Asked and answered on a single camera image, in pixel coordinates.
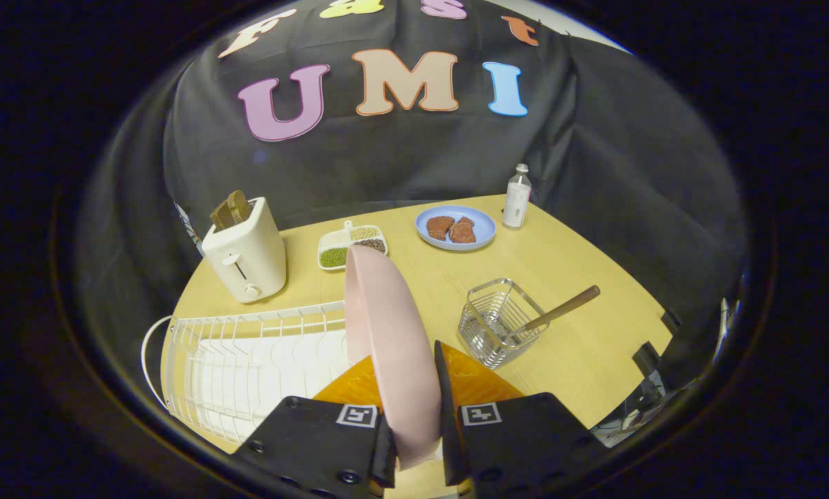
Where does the white divided bean dish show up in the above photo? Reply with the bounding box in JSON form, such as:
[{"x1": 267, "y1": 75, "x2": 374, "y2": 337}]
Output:
[{"x1": 317, "y1": 220, "x2": 388, "y2": 271}]

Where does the pink plate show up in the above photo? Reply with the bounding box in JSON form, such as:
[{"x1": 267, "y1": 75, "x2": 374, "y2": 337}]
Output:
[{"x1": 344, "y1": 245, "x2": 442, "y2": 471}]

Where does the wooden handle spoon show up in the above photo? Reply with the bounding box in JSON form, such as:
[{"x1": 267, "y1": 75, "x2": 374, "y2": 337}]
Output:
[{"x1": 503, "y1": 285, "x2": 602, "y2": 345}]

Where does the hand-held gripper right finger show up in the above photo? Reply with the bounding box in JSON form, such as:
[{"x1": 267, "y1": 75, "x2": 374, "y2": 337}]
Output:
[{"x1": 434, "y1": 340, "x2": 606, "y2": 499}]

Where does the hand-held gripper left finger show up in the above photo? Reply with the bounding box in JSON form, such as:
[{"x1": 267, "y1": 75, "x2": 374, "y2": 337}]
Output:
[{"x1": 233, "y1": 355, "x2": 397, "y2": 499}]

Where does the white wire dish rack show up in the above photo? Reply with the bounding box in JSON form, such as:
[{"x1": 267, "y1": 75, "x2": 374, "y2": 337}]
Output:
[{"x1": 141, "y1": 301, "x2": 375, "y2": 445}]

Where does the clear wire basket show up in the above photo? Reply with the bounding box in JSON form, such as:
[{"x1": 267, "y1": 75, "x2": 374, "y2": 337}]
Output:
[{"x1": 458, "y1": 279, "x2": 550, "y2": 369}]

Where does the black backdrop cloth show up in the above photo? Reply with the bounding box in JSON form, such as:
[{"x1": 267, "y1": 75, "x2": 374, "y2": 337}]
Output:
[{"x1": 75, "y1": 0, "x2": 747, "y2": 361}]

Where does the white plastic bottle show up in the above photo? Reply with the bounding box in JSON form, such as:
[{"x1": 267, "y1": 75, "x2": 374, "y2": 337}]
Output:
[{"x1": 503, "y1": 164, "x2": 532, "y2": 229}]

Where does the toast slice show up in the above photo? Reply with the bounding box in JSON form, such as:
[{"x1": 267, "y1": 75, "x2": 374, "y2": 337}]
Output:
[{"x1": 210, "y1": 190, "x2": 253, "y2": 231}]

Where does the cream toaster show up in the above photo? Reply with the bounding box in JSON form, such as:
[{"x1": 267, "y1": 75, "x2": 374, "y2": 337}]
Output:
[{"x1": 202, "y1": 197, "x2": 288, "y2": 304}]

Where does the blue plate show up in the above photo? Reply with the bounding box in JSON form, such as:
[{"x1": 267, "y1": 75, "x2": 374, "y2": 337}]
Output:
[{"x1": 414, "y1": 205, "x2": 497, "y2": 251}]

